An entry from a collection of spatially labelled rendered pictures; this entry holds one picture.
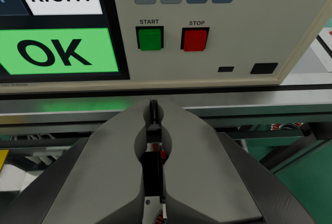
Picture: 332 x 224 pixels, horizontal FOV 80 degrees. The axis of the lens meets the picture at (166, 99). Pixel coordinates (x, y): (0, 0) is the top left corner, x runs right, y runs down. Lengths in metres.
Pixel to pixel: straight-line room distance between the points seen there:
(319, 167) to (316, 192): 0.07
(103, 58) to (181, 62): 0.07
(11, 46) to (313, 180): 0.67
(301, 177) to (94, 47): 0.60
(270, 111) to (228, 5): 0.13
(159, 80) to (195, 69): 0.04
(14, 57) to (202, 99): 0.18
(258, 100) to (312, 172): 0.47
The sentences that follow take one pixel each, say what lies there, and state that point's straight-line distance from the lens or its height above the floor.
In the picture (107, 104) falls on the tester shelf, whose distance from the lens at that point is 0.22.
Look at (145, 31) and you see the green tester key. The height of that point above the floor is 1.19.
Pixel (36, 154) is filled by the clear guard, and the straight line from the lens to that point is 0.28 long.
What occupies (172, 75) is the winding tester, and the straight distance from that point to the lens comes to 0.21.
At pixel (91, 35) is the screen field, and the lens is 0.18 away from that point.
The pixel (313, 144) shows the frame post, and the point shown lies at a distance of 0.35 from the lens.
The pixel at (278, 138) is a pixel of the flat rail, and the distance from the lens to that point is 0.32.
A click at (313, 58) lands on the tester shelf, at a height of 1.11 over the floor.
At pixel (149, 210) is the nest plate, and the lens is 0.51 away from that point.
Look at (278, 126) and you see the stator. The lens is 0.66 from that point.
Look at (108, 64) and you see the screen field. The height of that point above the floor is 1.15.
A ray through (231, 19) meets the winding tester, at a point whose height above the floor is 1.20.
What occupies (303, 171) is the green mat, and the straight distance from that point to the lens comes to 0.67.
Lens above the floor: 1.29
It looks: 54 degrees down
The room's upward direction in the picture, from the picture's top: 1 degrees clockwise
